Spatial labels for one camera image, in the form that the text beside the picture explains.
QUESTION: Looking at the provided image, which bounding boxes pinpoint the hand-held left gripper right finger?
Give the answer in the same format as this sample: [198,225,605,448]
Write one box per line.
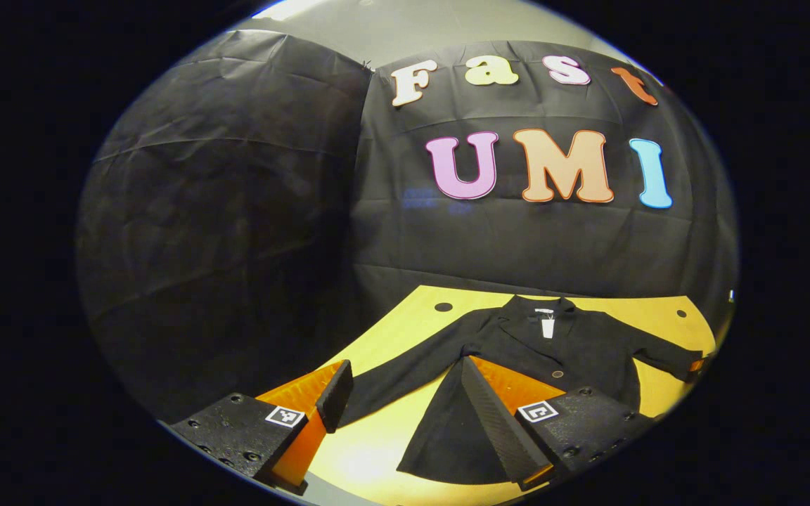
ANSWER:
[460,356,655,491]

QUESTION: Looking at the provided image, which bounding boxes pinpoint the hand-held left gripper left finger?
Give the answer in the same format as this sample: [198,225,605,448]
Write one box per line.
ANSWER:
[169,360,354,495]

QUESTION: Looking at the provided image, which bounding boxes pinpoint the black button-up jacket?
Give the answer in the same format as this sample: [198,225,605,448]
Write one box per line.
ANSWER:
[335,295,705,486]

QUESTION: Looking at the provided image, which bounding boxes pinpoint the black backdrop cloth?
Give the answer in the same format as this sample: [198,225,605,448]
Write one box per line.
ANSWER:
[76,30,740,422]

